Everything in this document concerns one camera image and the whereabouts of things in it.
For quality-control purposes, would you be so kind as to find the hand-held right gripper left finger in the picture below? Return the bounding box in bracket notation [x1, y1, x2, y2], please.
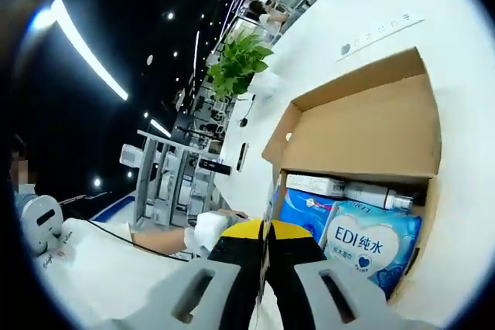
[103, 219, 268, 330]

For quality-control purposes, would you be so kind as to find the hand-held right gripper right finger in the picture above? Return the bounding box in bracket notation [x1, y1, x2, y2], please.
[267, 220, 439, 330]

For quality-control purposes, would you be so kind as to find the light blue wet wipes pack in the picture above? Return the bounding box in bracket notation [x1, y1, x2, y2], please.
[323, 200, 423, 300]

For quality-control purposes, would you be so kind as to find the blue soft tissue pack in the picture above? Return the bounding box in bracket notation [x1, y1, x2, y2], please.
[278, 187, 341, 245]

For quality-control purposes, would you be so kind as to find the white medicine box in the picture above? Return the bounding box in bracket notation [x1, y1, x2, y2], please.
[285, 173, 349, 197]

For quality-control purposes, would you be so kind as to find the brown cardboard shoe box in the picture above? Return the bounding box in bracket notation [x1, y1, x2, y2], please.
[254, 46, 443, 308]

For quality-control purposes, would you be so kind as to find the person's left hand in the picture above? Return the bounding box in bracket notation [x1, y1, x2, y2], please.
[183, 226, 200, 254]

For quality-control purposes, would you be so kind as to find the person's white shirt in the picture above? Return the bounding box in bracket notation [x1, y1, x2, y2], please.
[36, 216, 217, 330]

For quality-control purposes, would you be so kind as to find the black white bar device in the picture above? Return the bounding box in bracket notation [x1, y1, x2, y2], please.
[235, 142, 249, 173]

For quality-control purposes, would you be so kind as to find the grey metal storage rack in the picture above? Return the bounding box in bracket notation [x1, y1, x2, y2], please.
[119, 128, 217, 230]

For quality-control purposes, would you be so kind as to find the white chest device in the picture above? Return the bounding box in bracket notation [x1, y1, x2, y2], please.
[19, 194, 65, 258]

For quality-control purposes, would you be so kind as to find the green plant in white pot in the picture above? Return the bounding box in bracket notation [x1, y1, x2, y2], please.
[207, 30, 287, 101]

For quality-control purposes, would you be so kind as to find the curved ceiling light strip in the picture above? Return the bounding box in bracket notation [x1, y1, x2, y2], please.
[49, 0, 129, 101]

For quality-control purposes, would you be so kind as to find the black cable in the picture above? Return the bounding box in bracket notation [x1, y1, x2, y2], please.
[87, 218, 190, 263]

